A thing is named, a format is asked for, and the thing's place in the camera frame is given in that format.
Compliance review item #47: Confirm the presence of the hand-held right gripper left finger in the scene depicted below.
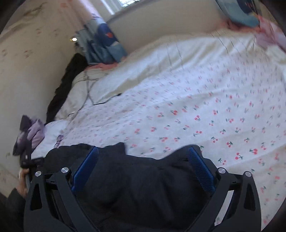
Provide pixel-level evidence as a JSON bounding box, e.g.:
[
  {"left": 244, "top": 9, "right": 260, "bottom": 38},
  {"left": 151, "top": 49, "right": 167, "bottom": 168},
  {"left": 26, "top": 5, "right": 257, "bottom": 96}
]
[{"left": 23, "top": 146, "right": 100, "bottom": 232}]

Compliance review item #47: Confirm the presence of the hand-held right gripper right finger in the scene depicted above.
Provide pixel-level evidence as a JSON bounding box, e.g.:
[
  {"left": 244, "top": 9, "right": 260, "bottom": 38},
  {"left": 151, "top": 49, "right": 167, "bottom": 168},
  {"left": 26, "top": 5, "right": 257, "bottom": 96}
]
[{"left": 186, "top": 145, "right": 262, "bottom": 232}]

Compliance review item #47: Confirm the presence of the black garment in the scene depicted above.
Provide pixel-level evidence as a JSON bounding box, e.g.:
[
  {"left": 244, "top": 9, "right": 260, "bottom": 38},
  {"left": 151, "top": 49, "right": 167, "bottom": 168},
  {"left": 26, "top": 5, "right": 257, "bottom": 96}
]
[{"left": 42, "top": 142, "right": 221, "bottom": 232}]

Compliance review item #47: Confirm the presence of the person's left forearm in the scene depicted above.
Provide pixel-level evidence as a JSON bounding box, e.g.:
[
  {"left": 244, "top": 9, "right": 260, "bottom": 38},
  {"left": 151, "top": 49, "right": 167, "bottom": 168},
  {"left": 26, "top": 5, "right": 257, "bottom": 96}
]
[{"left": 0, "top": 187, "right": 27, "bottom": 232}]

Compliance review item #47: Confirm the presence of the person's left hand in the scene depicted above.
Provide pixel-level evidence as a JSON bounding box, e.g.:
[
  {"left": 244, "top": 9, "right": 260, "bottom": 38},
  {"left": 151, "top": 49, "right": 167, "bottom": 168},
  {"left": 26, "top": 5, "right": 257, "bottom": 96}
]
[{"left": 17, "top": 168, "right": 31, "bottom": 198}]

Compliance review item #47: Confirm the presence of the purple clothing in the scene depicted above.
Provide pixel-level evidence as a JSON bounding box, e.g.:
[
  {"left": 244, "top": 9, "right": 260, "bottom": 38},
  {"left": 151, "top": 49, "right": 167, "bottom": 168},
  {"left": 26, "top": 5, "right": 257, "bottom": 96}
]
[{"left": 12, "top": 115, "right": 46, "bottom": 157}]

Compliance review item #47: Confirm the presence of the pale lilac cloth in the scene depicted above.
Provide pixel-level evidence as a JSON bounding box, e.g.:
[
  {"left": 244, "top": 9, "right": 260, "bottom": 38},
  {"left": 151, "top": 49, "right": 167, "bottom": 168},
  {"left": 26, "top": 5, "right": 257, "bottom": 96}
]
[{"left": 31, "top": 120, "right": 68, "bottom": 159}]

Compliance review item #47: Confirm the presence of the cherry print bed sheet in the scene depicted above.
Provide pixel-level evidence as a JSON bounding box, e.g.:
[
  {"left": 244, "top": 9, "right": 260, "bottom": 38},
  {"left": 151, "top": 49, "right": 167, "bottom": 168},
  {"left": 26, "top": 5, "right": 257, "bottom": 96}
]
[{"left": 31, "top": 29, "right": 286, "bottom": 226}]

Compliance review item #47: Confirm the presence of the black cloth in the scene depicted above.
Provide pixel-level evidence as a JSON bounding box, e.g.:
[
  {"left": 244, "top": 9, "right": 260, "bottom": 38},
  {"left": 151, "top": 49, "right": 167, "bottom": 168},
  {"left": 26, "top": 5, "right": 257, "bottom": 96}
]
[{"left": 46, "top": 54, "right": 90, "bottom": 124}]

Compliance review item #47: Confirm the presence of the cream lined duvet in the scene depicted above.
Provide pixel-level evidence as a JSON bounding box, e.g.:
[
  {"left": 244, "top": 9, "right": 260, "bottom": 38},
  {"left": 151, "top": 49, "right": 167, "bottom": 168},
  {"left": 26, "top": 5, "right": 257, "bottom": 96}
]
[{"left": 55, "top": 30, "right": 260, "bottom": 122}]

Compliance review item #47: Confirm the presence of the cream headboard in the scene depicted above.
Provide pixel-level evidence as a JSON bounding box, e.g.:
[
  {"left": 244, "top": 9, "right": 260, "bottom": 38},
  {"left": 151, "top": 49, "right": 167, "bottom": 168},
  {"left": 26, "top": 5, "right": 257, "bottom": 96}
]
[{"left": 106, "top": 4, "right": 226, "bottom": 54}]

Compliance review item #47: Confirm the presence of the pink cloth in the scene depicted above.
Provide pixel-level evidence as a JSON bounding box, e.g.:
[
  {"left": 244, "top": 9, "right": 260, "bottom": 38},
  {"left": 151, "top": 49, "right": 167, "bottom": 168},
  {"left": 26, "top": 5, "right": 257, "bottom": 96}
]
[{"left": 255, "top": 17, "right": 286, "bottom": 52}]

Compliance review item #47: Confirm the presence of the window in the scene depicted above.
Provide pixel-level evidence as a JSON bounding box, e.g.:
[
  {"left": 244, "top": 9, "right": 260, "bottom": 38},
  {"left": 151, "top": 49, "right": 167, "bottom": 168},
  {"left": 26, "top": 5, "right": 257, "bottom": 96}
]
[{"left": 100, "top": 0, "right": 139, "bottom": 14}]

